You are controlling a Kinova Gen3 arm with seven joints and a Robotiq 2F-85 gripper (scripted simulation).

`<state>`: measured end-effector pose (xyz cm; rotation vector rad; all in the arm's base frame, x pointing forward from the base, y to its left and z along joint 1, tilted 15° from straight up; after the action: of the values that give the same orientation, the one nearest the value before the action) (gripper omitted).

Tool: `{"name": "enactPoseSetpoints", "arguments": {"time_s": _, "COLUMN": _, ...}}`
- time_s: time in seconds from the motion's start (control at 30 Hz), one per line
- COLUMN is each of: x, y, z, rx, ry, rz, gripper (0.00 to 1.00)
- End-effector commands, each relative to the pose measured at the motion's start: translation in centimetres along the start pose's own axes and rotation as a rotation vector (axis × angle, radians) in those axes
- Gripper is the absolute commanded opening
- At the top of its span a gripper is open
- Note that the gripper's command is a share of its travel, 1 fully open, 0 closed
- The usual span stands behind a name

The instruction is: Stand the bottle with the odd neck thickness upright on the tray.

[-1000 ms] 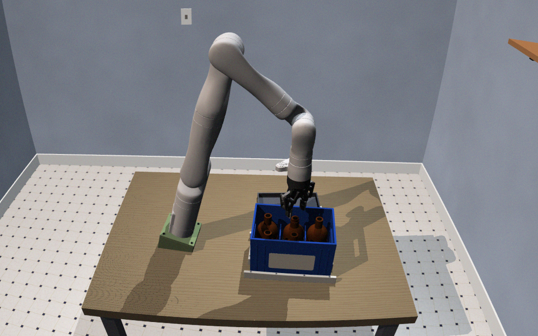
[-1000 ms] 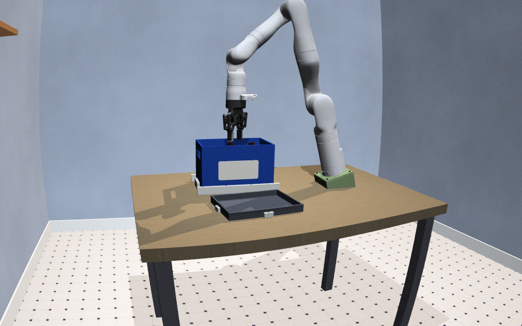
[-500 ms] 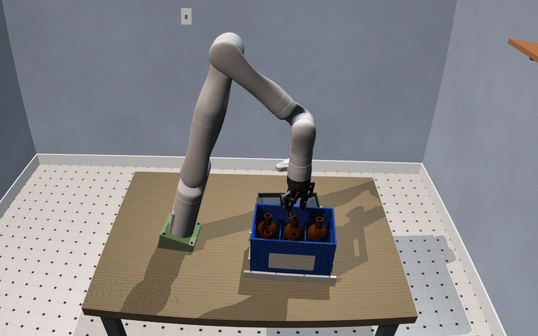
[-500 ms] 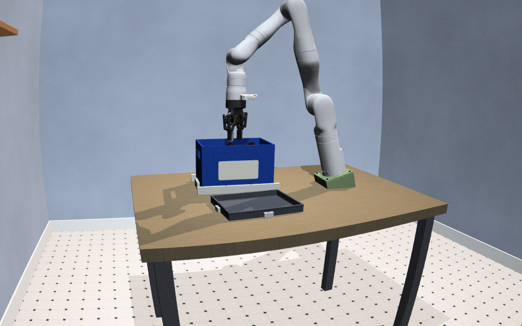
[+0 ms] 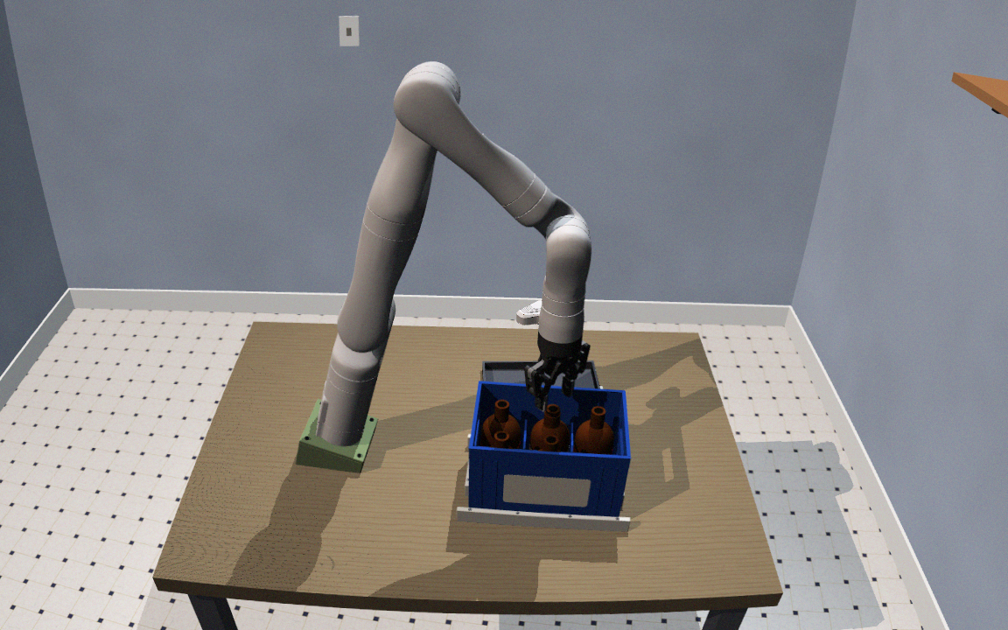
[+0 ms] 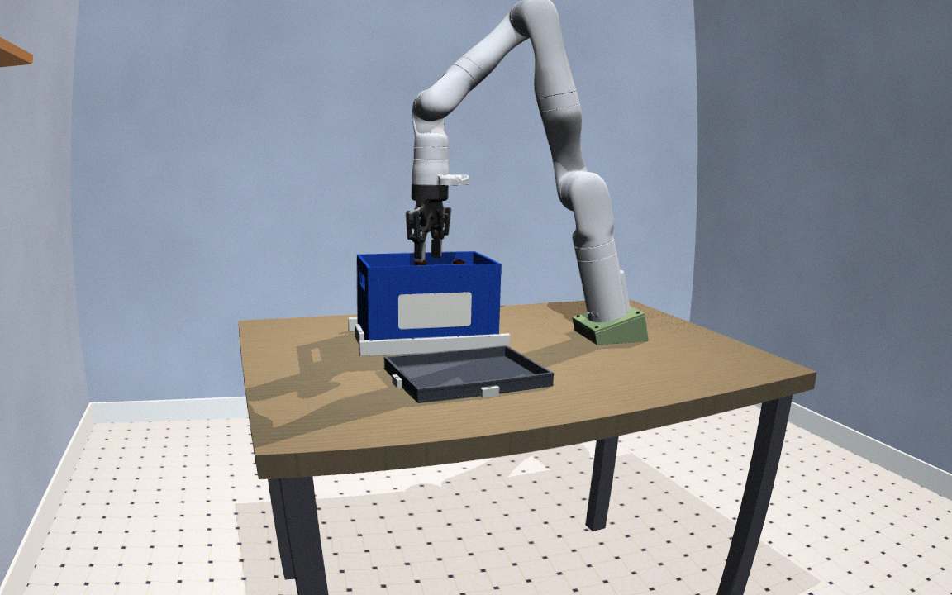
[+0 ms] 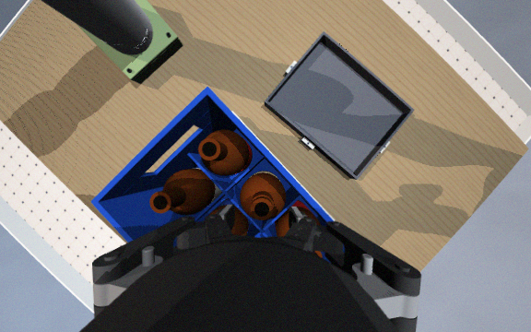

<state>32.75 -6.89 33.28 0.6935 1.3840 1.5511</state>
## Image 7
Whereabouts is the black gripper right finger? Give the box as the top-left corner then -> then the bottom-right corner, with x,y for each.
277,207 -> 421,332

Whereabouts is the blue crate with dividers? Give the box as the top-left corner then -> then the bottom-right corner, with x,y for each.
91,87 -> 332,242

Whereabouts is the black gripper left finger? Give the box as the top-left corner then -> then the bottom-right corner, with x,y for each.
92,204 -> 238,318

